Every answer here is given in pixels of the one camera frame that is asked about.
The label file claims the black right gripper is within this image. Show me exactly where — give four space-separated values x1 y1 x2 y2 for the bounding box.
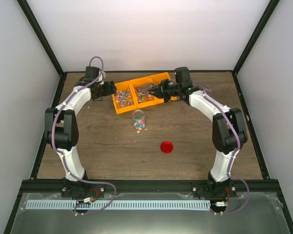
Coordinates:
150 79 182 103

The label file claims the clear plastic jar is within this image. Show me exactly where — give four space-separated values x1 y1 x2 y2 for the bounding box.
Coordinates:
132 109 146 131

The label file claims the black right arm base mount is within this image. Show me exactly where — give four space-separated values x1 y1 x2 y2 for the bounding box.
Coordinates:
191 180 236 199

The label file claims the light blue slotted cable duct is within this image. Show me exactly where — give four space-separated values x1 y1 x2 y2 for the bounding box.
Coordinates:
25 200 210 211

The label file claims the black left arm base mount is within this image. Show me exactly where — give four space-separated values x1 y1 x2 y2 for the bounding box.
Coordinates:
61 179 105 198

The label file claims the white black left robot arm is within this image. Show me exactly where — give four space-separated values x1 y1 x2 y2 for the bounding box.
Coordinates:
44 66 117 197

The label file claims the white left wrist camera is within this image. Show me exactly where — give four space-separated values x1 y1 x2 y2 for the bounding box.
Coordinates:
98 71 105 83

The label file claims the red jar lid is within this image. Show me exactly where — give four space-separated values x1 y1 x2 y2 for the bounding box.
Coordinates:
160 141 173 154

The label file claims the brown slotted plastic scoop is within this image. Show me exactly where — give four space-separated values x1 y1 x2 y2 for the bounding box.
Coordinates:
137 82 155 94

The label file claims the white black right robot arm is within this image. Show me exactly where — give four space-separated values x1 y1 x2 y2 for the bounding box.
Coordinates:
148 67 248 196

